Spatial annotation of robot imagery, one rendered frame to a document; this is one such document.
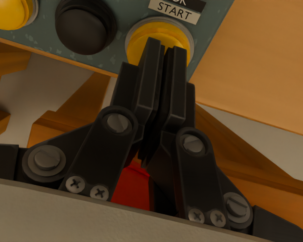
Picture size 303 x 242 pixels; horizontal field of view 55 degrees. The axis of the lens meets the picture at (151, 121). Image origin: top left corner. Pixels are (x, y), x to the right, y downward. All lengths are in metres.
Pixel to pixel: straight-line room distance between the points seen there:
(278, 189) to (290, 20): 0.20
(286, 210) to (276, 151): 0.95
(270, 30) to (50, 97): 0.98
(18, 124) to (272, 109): 1.04
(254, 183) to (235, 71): 0.18
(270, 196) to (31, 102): 0.93
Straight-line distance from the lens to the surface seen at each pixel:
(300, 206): 0.37
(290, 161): 1.35
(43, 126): 0.29
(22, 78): 1.13
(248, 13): 0.18
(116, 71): 0.15
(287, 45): 0.19
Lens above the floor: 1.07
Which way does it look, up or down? 74 degrees down
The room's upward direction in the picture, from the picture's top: 158 degrees clockwise
